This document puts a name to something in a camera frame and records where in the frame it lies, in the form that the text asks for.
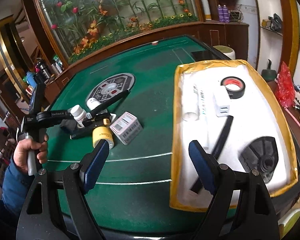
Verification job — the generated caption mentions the blue left sleeve forearm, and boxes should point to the blue left sleeve forearm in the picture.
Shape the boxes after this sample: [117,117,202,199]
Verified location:
[2,159,34,217]

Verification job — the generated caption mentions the purple bottles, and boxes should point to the purple bottles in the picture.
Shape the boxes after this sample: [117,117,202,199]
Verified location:
[217,4,230,23]

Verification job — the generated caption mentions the black fan shaped part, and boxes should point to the black fan shaped part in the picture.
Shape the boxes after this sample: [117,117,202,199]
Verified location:
[238,136,279,184]

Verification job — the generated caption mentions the white grey medicine box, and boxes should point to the white grey medicine box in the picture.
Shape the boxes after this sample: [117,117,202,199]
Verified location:
[110,112,142,145]

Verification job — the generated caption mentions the person's left hand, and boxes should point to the person's left hand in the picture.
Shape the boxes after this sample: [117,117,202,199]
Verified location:
[13,134,49,173]

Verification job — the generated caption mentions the yellow taped foam tray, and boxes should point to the yellow taped foam tray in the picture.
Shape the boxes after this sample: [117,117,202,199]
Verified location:
[170,60,299,212]

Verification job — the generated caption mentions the flower mural panel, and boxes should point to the flower mural panel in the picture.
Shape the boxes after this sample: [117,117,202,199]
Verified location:
[38,0,198,64]

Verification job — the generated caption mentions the yellow tape roll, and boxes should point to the yellow tape roll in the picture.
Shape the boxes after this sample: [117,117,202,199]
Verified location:
[92,126,114,150]

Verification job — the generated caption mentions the red plastic bag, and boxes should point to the red plastic bag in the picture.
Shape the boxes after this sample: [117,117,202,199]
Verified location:
[275,62,295,108]

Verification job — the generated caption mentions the white pill bottle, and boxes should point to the white pill bottle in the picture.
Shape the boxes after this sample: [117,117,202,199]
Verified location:
[70,105,87,128]
[86,97,101,111]

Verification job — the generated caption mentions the round mahjong control panel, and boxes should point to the round mahjong control panel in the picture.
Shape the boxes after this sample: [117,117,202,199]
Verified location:
[85,73,135,103]

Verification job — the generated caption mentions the black tube in tray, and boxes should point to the black tube in tray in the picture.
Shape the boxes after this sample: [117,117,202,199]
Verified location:
[190,115,234,194]

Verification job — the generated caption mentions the dark green kettle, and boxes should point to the dark green kettle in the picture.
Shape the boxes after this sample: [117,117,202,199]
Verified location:
[261,59,277,82]

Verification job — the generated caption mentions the wooden side cabinet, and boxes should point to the wooden side cabinet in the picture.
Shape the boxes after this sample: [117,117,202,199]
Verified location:
[280,106,300,147]

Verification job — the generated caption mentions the black tape roll red core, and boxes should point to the black tape roll red core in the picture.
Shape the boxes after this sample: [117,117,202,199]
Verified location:
[221,76,245,99]

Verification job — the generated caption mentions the white power adapter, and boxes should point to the white power adapter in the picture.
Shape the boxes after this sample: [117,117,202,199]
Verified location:
[213,86,230,117]

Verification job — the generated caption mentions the clear syringe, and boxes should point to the clear syringe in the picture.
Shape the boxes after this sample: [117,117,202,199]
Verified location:
[181,86,199,121]

